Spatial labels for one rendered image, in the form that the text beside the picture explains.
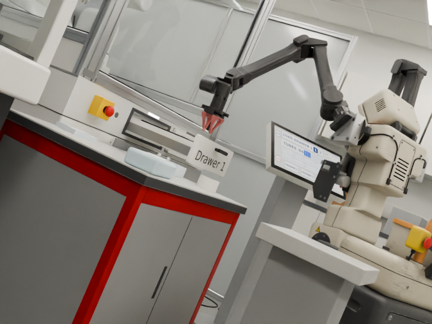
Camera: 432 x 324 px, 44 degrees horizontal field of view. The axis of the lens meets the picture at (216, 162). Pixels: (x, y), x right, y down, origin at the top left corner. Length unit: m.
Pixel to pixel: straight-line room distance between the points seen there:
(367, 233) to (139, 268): 1.01
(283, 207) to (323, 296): 1.65
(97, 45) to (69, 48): 0.11
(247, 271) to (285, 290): 1.61
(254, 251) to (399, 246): 1.22
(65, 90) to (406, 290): 1.28
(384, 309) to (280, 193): 1.37
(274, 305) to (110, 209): 0.48
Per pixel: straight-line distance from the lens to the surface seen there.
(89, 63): 1.93
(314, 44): 2.40
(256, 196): 3.82
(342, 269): 1.32
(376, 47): 6.04
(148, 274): 1.55
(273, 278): 1.41
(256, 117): 3.93
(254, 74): 2.26
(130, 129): 2.15
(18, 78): 1.44
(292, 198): 3.01
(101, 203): 1.41
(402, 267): 1.73
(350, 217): 2.09
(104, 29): 1.95
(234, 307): 3.04
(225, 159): 2.16
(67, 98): 1.91
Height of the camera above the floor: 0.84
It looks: 1 degrees up
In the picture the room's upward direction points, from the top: 23 degrees clockwise
